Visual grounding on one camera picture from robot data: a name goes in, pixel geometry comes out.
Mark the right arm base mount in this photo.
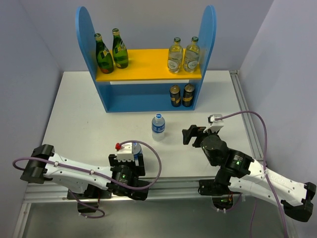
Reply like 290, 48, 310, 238
198, 179, 242, 214

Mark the clear glass bottle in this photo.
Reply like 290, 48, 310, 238
167, 37, 183, 73
183, 36, 200, 72

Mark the aluminium front rail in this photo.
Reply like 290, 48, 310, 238
22, 177, 208, 203

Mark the plastic water bottle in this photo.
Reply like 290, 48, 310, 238
133, 142, 143, 166
151, 114, 165, 141

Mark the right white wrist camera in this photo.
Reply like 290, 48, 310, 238
203, 114, 224, 134

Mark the green glass bottle front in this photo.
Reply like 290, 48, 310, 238
112, 28, 129, 69

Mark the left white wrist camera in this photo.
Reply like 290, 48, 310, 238
115, 142, 134, 162

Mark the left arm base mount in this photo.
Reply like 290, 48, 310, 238
67, 188, 111, 219

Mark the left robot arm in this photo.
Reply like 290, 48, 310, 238
20, 142, 149, 201

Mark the green glass bottle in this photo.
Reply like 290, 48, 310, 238
112, 28, 129, 69
94, 33, 114, 74

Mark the right black can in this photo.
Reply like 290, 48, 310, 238
182, 83, 195, 107

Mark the aluminium side rail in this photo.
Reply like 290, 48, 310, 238
229, 70, 264, 160

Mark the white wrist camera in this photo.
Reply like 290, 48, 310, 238
203, 114, 224, 134
115, 142, 134, 162

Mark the blue and yellow shelf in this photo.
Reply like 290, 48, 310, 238
75, 5, 217, 113

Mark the left black can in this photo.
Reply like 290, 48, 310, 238
169, 85, 181, 107

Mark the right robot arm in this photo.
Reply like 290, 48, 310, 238
182, 125, 316, 222

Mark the black can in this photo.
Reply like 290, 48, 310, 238
182, 83, 195, 107
169, 85, 181, 107

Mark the plastic water bottle front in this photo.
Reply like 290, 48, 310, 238
133, 142, 143, 166

